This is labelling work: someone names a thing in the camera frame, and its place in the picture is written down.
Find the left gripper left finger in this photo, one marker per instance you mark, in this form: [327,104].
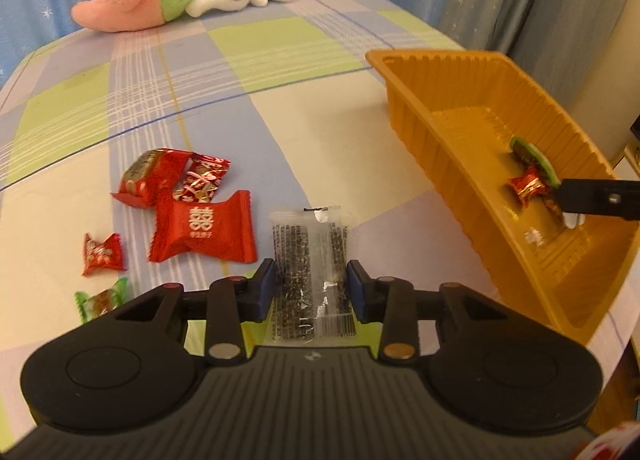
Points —
[232,301]

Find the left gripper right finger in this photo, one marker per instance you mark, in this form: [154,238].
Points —
[390,301]

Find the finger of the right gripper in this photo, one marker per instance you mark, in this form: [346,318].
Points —
[607,198]

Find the red foil candy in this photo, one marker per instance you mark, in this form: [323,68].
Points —
[528,185]

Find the red double-happiness candy pack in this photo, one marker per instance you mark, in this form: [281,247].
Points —
[221,230]

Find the black seaweed snack packet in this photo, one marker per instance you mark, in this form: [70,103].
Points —
[311,306]

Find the small red candy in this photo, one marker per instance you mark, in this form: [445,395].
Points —
[98,255]

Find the green candy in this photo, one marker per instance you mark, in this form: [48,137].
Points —
[93,306]

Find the red shiny candy pack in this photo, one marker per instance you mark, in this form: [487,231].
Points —
[151,173]

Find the silver foil snack pouch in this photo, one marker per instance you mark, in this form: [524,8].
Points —
[526,153]

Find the red patterned snack packet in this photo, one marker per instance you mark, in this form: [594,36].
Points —
[202,178]

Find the orange plastic tray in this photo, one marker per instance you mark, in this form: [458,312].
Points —
[456,112]

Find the grey lace curtain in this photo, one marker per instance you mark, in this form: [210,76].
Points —
[554,41]

